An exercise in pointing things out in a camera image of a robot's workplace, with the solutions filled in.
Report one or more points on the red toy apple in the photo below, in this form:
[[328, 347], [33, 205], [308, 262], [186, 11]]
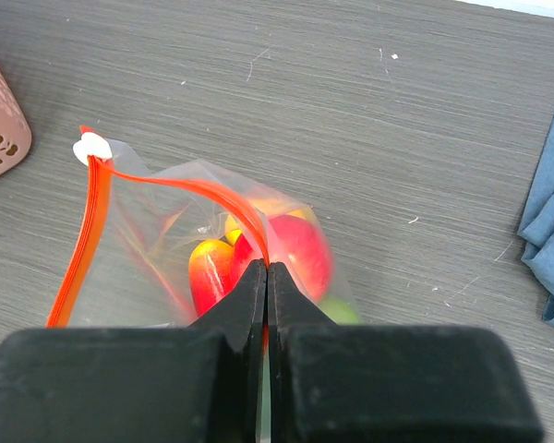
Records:
[[302, 244]]

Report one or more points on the red toy pepper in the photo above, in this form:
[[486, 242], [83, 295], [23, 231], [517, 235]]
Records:
[[209, 273]]

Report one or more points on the yellow toy lemon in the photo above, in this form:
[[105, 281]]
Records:
[[271, 207]]

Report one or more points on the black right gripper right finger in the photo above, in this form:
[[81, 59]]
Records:
[[361, 383]]

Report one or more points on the green toy apple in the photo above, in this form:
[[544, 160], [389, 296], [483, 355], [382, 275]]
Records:
[[339, 311]]

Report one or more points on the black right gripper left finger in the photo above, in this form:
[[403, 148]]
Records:
[[200, 383]]

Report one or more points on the clear zip top bag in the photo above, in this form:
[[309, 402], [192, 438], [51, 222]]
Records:
[[129, 268]]

